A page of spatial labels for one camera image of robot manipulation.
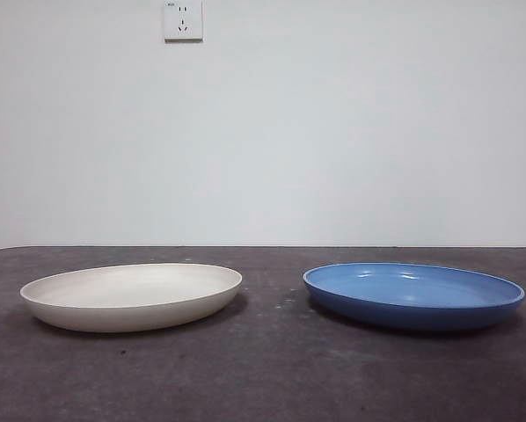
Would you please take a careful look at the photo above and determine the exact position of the white round plate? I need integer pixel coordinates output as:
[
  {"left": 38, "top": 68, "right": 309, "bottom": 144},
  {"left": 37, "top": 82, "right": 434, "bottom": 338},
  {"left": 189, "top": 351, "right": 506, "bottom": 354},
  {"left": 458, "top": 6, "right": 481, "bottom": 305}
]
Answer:
[{"left": 19, "top": 262, "right": 244, "bottom": 333}]

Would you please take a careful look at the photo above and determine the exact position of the blue round plate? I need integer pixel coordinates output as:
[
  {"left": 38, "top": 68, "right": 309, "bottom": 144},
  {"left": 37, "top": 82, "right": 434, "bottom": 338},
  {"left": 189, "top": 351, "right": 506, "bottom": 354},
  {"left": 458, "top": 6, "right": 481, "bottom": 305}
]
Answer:
[{"left": 302, "top": 261, "right": 526, "bottom": 332}]

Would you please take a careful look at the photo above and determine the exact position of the white wall power socket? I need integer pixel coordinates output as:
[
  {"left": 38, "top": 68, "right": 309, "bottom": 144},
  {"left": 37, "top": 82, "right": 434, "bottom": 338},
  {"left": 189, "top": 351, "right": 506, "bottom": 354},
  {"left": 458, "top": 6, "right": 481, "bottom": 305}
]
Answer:
[{"left": 164, "top": 0, "right": 205, "bottom": 44}]

